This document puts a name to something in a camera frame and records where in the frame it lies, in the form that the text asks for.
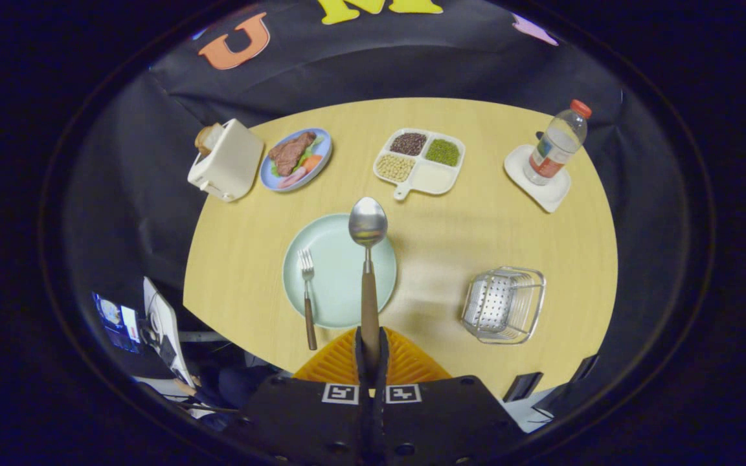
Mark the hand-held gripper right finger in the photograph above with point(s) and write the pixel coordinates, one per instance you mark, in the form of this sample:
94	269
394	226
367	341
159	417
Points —
438	421

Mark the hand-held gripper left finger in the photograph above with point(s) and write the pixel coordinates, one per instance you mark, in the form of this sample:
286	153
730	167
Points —
308	421

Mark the person's leg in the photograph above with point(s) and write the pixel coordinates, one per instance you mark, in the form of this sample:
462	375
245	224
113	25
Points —
237	385

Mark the black block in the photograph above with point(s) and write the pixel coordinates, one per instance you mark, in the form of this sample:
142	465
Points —
585	367
522	386

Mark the pale green plate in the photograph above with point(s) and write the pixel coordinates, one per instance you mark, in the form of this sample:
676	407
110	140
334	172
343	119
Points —
334	285

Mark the white board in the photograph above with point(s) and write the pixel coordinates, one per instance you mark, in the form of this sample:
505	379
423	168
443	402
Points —
166	320

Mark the laptop screen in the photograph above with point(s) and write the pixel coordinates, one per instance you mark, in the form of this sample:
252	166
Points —
114	320

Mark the pink ham slice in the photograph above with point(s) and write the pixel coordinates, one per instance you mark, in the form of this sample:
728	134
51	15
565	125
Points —
292	179

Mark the white divided tray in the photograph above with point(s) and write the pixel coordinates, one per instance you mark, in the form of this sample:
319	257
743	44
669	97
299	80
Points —
434	178

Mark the white square coaster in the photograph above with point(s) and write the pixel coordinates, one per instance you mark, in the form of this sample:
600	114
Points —
551	195

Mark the pile of yellow soybeans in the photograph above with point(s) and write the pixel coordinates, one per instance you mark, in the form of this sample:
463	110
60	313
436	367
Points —
395	167

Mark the orange carrot slice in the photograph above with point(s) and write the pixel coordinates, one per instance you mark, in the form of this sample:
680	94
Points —
313	163

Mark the pile of green beans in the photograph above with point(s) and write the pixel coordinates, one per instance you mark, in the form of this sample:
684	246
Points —
443	152

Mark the brown steak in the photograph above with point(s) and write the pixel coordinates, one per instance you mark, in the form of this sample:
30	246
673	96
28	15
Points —
290	152

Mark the white toaster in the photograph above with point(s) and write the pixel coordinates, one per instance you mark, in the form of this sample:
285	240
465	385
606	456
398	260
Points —
230	162

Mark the blue plate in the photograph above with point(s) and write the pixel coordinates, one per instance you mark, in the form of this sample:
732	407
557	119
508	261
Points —
324	144

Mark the pile of dark red beans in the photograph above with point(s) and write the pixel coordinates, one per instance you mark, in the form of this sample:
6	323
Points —
408	143

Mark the clear water bottle red cap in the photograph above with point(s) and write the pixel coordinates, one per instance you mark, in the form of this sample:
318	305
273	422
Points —
554	152

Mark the toasted bread slice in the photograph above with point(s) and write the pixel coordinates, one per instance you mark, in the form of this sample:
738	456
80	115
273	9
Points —
204	137

